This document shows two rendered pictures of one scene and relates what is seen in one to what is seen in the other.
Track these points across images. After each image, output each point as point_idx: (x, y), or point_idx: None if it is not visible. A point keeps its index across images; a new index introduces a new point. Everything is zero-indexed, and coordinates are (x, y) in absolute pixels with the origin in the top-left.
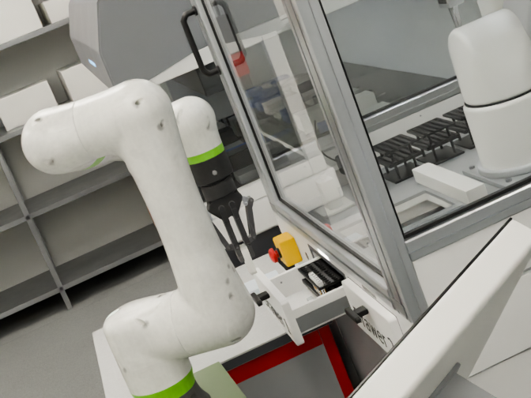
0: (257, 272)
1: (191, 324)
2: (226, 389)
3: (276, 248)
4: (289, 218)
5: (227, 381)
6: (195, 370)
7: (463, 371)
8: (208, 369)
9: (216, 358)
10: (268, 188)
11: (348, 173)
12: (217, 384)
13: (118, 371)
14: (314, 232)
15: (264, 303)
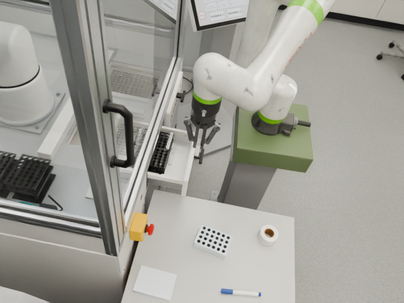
0: (187, 172)
1: None
2: (243, 121)
3: (146, 226)
4: (139, 187)
5: (240, 127)
6: (238, 210)
7: None
8: (243, 145)
9: (223, 210)
10: (124, 222)
11: (186, 5)
12: (244, 129)
13: (282, 270)
14: (155, 135)
15: (168, 249)
